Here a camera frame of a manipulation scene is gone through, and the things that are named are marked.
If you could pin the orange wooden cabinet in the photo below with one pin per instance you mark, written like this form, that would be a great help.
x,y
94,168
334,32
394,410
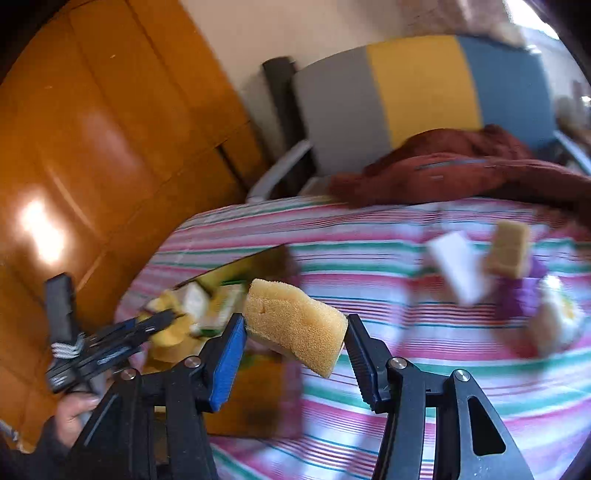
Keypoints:
x,y
117,124

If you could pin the white melamine sponge block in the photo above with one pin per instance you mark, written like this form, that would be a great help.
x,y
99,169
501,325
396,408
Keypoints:
x,y
462,267

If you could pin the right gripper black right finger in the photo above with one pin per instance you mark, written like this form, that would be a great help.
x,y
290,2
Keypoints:
x,y
370,361

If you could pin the purple wrapped packet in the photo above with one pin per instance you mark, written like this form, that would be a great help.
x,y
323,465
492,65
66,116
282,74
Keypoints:
x,y
520,298

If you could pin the grey yellow blue chair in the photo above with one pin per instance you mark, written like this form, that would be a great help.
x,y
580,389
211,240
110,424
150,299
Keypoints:
x,y
346,111

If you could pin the gold square tray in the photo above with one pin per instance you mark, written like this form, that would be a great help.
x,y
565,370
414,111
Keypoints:
x,y
250,390

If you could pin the striped pink green tablecloth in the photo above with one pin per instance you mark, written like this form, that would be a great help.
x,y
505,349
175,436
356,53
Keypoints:
x,y
374,262

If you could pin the person left hand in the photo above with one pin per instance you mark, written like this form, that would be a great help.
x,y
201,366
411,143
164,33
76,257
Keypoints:
x,y
68,422

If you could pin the white sock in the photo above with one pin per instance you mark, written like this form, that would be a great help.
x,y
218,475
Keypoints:
x,y
559,319

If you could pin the dark red jacket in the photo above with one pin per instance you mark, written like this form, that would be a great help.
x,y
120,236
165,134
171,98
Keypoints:
x,y
449,164

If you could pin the golden brown sponge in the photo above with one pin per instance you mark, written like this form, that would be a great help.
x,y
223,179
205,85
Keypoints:
x,y
286,319

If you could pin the dark yellow square sponge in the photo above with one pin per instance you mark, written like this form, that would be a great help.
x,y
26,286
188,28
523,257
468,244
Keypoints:
x,y
509,254

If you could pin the pink patterned curtain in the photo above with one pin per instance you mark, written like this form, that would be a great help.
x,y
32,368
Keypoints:
x,y
484,18

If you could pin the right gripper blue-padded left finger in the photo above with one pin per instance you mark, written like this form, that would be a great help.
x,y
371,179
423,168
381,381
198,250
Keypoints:
x,y
220,358

